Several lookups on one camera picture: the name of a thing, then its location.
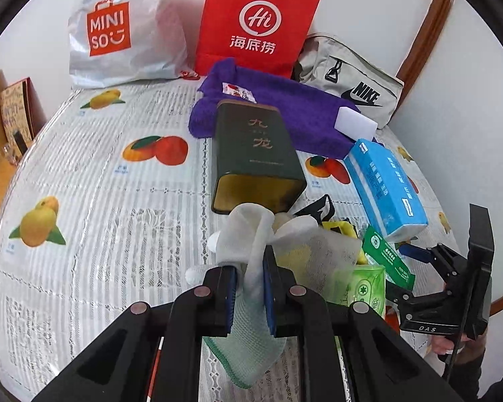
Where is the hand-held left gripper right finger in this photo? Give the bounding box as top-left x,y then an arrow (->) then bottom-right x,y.
262,245 -> 466,402

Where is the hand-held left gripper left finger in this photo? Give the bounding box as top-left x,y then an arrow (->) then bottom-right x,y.
31,267 -> 239,402

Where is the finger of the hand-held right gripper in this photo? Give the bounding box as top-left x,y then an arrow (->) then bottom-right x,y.
385,278 -> 466,315
398,243 -> 470,281

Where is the dark green wipe sachet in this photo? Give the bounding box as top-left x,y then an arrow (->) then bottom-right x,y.
361,225 -> 415,290

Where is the light green tissue pack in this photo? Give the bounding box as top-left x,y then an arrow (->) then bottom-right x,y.
339,264 -> 386,317

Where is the white mesh dishcloth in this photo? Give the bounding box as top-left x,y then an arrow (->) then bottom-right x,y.
185,203 -> 363,388

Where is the yellow pouch with black straps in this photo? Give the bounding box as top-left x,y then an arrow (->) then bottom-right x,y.
293,194 -> 367,266

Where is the person's right forearm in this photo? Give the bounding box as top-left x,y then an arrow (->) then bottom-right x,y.
442,335 -> 503,402

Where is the person's right hand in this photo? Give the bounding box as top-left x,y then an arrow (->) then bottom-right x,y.
433,336 -> 462,356

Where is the blue tissue pack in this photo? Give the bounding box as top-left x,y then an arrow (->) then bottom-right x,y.
344,138 -> 429,244

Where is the white sponge block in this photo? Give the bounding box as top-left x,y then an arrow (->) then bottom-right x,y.
333,107 -> 379,141

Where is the dark green tin box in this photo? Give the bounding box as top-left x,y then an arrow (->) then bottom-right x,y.
211,99 -> 308,215

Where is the fruit printed table cover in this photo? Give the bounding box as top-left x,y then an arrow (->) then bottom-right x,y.
0,73 -> 474,402

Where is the purple towel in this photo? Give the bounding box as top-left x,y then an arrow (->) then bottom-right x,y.
188,59 -> 361,160

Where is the small white red packet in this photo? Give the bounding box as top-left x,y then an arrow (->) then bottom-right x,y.
220,81 -> 258,105

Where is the grey sling bag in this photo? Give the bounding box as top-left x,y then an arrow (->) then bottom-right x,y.
292,32 -> 405,130

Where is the white plastic shopping bag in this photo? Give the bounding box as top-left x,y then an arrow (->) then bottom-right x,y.
68,0 -> 189,89

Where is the wooden desk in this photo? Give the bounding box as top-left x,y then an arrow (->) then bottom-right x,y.
0,159 -> 21,235

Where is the brown printed card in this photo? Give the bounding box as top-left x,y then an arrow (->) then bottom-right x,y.
0,77 -> 47,155

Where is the red paper bag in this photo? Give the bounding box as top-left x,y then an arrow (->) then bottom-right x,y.
194,0 -> 323,79

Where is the brown wooden door frame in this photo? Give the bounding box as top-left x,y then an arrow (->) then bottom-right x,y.
386,0 -> 457,130

